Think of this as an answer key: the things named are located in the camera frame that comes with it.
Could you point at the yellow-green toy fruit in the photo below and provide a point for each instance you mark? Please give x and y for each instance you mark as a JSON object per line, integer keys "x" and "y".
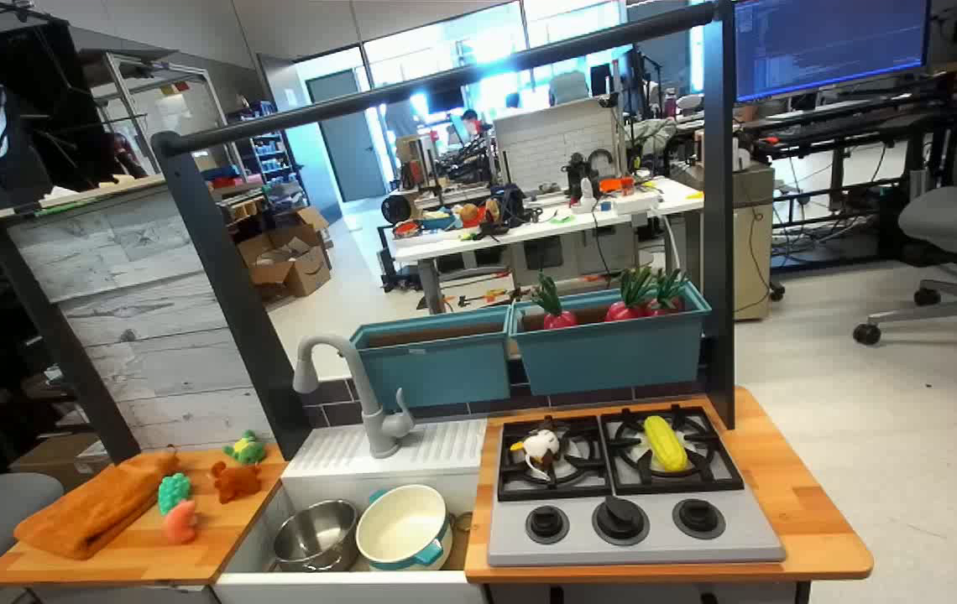
{"x": 243, "y": 450}

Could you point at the orange plush toy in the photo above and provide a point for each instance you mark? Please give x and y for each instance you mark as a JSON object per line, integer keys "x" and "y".
{"x": 235, "y": 480}

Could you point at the pink heart plush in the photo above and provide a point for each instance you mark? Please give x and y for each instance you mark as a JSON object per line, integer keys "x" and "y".
{"x": 184, "y": 525}

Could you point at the black stove grate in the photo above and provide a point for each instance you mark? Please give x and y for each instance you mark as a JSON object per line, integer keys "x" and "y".
{"x": 581, "y": 478}
{"x": 715, "y": 472}

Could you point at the black stove knob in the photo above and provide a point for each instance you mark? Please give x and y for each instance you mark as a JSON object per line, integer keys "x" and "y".
{"x": 618, "y": 521}
{"x": 700, "y": 517}
{"x": 548, "y": 525}

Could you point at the grey toy stove top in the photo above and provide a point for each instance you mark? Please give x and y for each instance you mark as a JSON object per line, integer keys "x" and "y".
{"x": 633, "y": 544}

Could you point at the red radish toy plant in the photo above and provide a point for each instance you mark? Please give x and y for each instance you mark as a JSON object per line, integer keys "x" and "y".
{"x": 548, "y": 303}
{"x": 670, "y": 289}
{"x": 633, "y": 297}

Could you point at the teal planter box empty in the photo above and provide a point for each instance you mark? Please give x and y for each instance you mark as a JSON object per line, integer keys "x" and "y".
{"x": 431, "y": 362}

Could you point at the white work desk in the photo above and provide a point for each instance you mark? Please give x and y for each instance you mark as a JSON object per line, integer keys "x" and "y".
{"x": 545, "y": 233}

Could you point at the teal planter box with plants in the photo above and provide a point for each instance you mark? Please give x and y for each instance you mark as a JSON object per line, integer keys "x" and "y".
{"x": 612, "y": 352}

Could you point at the white toy sink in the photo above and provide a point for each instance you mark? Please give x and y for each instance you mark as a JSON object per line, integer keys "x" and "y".
{"x": 439, "y": 446}

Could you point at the grey toy faucet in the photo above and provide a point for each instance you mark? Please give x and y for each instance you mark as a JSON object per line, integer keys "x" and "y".
{"x": 372, "y": 418}

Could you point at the white panel board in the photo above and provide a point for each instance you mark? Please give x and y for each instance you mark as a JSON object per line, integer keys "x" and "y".
{"x": 556, "y": 146}

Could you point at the cardboard box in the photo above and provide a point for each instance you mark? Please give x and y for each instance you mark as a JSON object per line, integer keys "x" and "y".
{"x": 285, "y": 262}

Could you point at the green bowl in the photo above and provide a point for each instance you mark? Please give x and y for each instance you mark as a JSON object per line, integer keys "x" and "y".
{"x": 400, "y": 525}

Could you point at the yellow corn toy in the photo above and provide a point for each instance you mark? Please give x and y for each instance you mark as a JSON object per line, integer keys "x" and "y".
{"x": 666, "y": 445}

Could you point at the beige cabinet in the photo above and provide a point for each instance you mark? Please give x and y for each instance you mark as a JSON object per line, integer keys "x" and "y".
{"x": 749, "y": 237}

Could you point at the stainless steel bowl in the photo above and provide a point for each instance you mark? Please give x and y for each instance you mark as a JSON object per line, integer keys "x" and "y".
{"x": 314, "y": 538}

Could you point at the teal grape bunch toy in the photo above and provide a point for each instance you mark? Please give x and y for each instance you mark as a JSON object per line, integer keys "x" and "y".
{"x": 173, "y": 492}

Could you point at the black computer desk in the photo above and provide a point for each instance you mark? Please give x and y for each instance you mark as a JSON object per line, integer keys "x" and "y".
{"x": 848, "y": 122}

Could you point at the computer monitor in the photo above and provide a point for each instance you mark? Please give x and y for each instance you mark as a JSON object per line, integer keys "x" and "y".
{"x": 833, "y": 44}

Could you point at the black metal frame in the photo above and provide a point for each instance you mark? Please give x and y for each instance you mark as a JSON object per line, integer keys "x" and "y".
{"x": 218, "y": 255}

